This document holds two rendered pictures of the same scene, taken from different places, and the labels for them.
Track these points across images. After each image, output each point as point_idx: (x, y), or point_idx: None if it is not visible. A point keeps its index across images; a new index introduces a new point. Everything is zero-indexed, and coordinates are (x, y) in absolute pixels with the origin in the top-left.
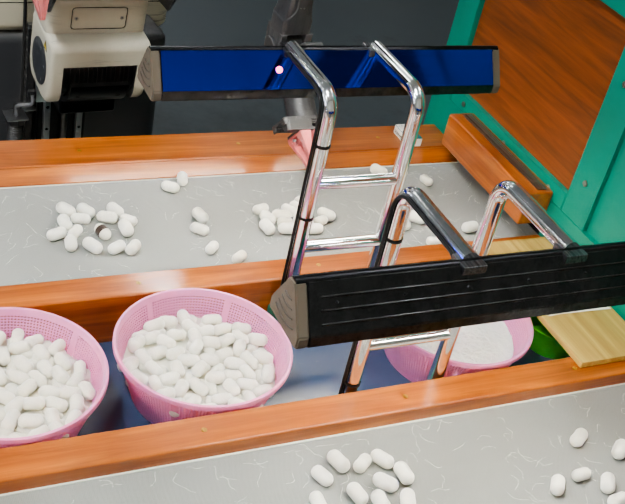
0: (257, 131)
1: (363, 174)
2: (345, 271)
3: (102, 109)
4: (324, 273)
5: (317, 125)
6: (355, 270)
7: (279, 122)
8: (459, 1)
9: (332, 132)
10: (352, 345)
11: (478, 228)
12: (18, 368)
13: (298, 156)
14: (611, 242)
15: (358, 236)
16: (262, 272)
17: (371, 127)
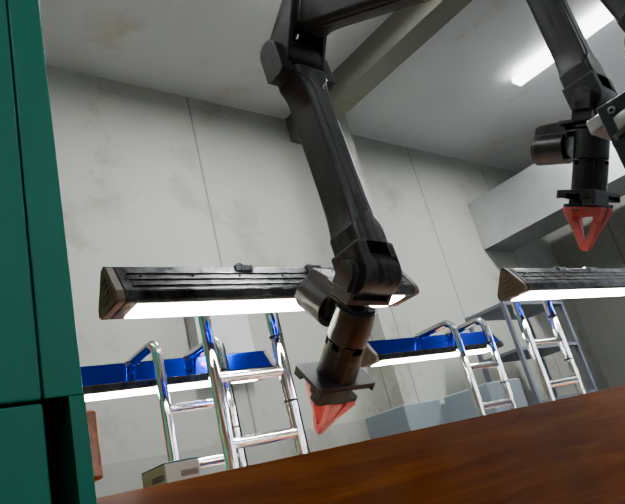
0: (441, 424)
1: (245, 370)
2: (245, 352)
3: None
4: (253, 351)
5: (278, 321)
6: (241, 352)
7: (360, 368)
8: (58, 181)
9: (267, 326)
10: (245, 453)
11: (166, 377)
12: None
13: (339, 417)
14: (101, 365)
15: (248, 435)
16: None
17: (252, 465)
